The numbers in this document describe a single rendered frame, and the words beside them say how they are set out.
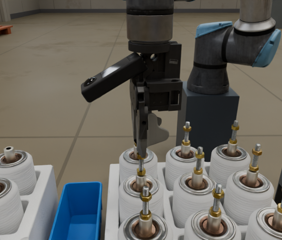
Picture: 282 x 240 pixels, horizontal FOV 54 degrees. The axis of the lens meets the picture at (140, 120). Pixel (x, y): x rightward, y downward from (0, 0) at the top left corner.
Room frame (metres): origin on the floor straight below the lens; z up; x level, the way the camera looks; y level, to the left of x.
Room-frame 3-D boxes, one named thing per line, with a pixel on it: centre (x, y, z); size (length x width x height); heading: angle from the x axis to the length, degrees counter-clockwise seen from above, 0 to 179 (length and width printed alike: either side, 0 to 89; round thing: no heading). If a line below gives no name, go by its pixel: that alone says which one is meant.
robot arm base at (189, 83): (0.98, -0.25, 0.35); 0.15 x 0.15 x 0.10
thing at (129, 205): (0.47, 0.00, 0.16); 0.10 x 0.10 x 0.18
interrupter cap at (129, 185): (0.47, 0.00, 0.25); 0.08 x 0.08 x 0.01
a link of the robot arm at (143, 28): (0.48, -0.01, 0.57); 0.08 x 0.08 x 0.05
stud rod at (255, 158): (0.48, -0.24, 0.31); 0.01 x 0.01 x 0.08
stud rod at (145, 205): (0.35, -0.01, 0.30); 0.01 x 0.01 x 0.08
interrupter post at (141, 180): (0.47, 0.00, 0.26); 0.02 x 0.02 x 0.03
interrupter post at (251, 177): (0.48, -0.24, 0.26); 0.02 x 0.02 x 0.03
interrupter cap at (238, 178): (0.48, -0.24, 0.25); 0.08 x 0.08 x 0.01
